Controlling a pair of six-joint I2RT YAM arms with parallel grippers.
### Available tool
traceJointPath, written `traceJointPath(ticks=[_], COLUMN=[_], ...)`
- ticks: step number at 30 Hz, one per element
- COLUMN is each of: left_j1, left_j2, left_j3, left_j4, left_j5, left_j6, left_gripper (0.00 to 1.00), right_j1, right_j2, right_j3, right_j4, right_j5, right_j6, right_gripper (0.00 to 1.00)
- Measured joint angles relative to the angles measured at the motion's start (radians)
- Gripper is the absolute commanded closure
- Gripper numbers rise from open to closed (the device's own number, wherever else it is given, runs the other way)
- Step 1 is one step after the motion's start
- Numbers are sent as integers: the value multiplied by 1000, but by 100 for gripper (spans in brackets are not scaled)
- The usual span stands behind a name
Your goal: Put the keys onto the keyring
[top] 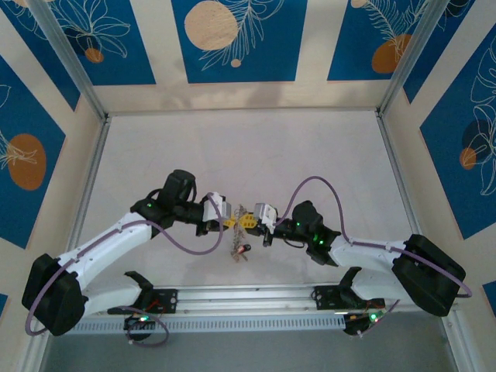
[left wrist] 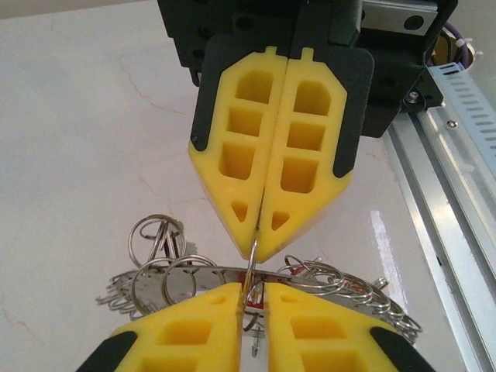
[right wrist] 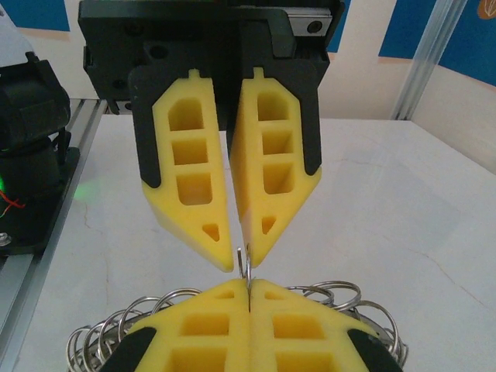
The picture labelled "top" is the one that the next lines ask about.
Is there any grey disc keyring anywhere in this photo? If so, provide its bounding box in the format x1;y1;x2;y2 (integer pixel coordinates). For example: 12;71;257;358
231;204;249;263

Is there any controller board with green light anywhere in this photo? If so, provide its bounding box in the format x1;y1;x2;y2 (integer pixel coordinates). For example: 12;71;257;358
122;309;158;331
343;312;384;336

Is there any blue poster with orange circle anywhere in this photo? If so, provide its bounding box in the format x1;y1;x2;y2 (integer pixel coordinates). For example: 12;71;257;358
0;53;67;250
46;0;157;87
326;0;445;82
419;33;496;241

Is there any blue poster with cream circle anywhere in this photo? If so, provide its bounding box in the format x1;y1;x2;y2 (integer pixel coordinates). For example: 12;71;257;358
171;0;310;84

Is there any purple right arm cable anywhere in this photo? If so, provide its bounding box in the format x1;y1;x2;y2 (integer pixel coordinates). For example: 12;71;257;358
275;176;473;299

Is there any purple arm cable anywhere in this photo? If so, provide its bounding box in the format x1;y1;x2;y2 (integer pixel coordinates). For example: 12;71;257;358
275;176;473;299
25;192;226;336

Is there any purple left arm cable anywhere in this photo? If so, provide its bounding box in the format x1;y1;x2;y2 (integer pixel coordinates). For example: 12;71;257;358
25;192;226;336

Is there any aluminium mounting rail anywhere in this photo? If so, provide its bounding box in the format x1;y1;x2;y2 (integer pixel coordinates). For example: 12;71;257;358
33;279;459;317

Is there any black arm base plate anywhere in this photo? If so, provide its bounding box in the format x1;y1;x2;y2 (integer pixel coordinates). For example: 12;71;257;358
107;288;180;315
312;284;388;312

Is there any aluminium table side rail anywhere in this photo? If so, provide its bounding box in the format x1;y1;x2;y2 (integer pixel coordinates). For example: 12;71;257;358
19;115;112;372
376;110;480;372

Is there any aluminium table end rail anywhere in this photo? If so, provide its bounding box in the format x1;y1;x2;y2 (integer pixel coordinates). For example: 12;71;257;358
105;108;383;117

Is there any grey slotted cable duct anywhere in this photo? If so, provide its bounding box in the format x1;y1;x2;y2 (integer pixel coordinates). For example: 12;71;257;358
49;312;348;335

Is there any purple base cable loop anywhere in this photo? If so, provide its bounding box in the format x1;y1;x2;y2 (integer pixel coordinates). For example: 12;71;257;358
126;305;171;347
358;298;402;338

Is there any aluminium frame post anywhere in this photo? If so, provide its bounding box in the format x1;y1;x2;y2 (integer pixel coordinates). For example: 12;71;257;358
376;0;455;117
27;0;109;122

